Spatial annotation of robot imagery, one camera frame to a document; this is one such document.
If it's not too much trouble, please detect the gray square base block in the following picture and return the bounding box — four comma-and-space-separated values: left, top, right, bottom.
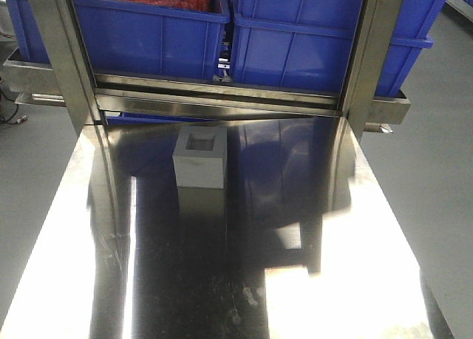
172, 126, 228, 189

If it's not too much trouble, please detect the blue bin with red contents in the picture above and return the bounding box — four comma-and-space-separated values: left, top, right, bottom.
0, 0, 231, 82

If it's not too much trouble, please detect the blue plastic bin right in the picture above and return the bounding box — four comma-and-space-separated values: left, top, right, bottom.
230, 0, 446, 97

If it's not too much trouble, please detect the stainless steel rack frame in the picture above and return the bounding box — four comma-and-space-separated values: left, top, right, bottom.
3, 0, 411, 137

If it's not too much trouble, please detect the black cable with red plug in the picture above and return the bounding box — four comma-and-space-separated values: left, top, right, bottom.
0, 87, 29, 126

